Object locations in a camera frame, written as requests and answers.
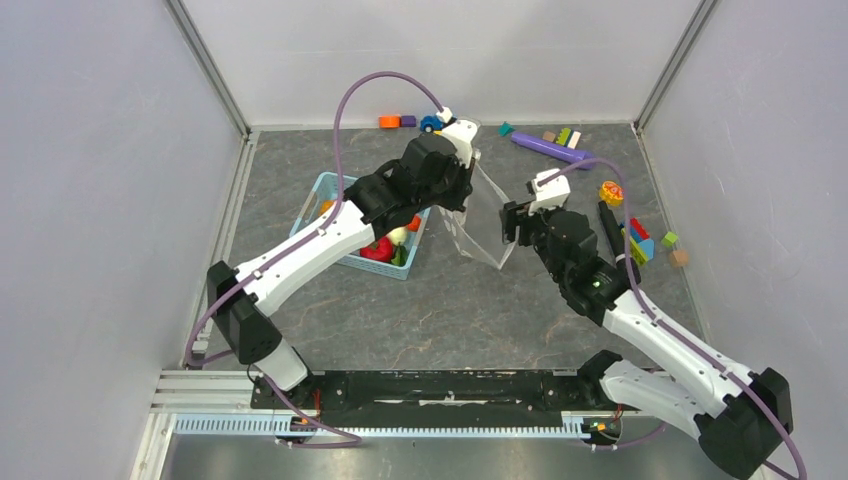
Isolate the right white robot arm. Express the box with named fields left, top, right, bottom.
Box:
left=500, top=201, right=793, bottom=479

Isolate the multicolour block stack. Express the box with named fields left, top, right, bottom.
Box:
left=619, top=218, right=656, bottom=266

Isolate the light blue plastic basket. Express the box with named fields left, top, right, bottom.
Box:
left=289, top=171, right=432, bottom=282

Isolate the tan cube block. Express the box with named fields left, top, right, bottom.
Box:
left=668, top=249, right=690, bottom=268

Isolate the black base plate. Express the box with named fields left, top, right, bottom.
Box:
left=250, top=370, right=632, bottom=428

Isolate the orange toy carrot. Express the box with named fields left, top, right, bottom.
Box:
left=406, top=215, right=422, bottom=232

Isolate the blue toy car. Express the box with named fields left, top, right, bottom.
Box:
left=419, top=115, right=443, bottom=133

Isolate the orange toy block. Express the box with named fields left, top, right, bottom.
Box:
left=378, top=115, right=402, bottom=129

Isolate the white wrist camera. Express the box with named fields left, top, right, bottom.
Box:
left=528, top=169, right=571, bottom=216
left=436, top=107, right=480, bottom=169

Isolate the green white block cluster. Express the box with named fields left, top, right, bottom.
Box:
left=542, top=127, right=582, bottom=149

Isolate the teal small block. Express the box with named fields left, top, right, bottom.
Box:
left=498, top=122, right=515, bottom=137

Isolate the clear polka dot zip bag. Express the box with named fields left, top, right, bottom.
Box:
left=439, top=146, right=514, bottom=270

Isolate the red toy tomato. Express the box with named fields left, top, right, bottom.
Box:
left=359, top=237, right=393, bottom=263

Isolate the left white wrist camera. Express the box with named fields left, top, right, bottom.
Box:
left=436, top=107, right=480, bottom=169

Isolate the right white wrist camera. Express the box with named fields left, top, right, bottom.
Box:
left=528, top=169, right=571, bottom=216

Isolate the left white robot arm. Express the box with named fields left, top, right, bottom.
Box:
left=208, top=128, right=477, bottom=408

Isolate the purple toy flashlight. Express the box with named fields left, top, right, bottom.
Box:
left=510, top=132, right=595, bottom=164

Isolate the purple toy block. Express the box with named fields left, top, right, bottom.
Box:
left=400, top=115, right=418, bottom=128

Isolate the green cube block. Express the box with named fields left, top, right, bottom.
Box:
left=661, top=231, right=679, bottom=249

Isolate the white toy radish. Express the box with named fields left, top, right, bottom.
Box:
left=386, top=227, right=410, bottom=267

